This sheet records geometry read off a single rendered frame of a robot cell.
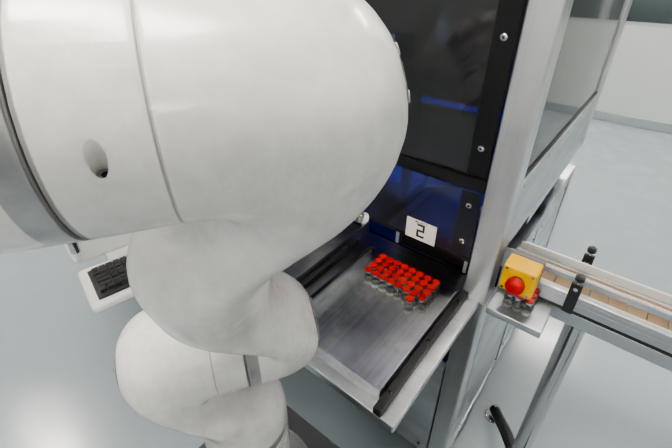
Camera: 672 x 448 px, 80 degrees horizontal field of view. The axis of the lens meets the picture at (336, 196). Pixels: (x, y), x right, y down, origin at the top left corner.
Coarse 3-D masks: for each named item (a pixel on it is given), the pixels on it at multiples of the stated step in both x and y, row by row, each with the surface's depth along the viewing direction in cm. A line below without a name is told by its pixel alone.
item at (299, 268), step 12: (348, 228) 127; (360, 228) 121; (336, 240) 121; (348, 240) 118; (312, 252) 117; (324, 252) 117; (336, 252) 114; (300, 264) 112; (312, 264) 107; (300, 276) 104
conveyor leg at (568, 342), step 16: (560, 336) 107; (576, 336) 103; (560, 352) 107; (560, 368) 109; (544, 384) 115; (560, 384) 114; (544, 400) 117; (528, 416) 125; (544, 416) 121; (528, 432) 127
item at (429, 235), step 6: (408, 216) 103; (408, 222) 104; (414, 222) 102; (420, 222) 101; (408, 228) 104; (414, 228) 103; (420, 228) 102; (426, 228) 101; (432, 228) 99; (408, 234) 105; (414, 234) 104; (420, 234) 103; (426, 234) 101; (432, 234) 100; (420, 240) 103; (426, 240) 102; (432, 240) 101
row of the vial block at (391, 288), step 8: (368, 272) 103; (376, 272) 102; (368, 280) 104; (376, 280) 102; (384, 280) 101; (392, 280) 100; (384, 288) 102; (392, 288) 100; (400, 288) 98; (408, 288) 97; (400, 296) 100; (416, 296) 96; (424, 296) 95; (416, 304) 97; (424, 304) 95; (424, 312) 97
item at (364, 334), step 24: (360, 264) 110; (336, 288) 103; (360, 288) 104; (336, 312) 97; (360, 312) 97; (384, 312) 97; (432, 312) 97; (336, 336) 91; (360, 336) 91; (384, 336) 91; (408, 336) 91; (336, 360) 82; (360, 360) 85; (384, 360) 85; (360, 384) 79; (384, 384) 77
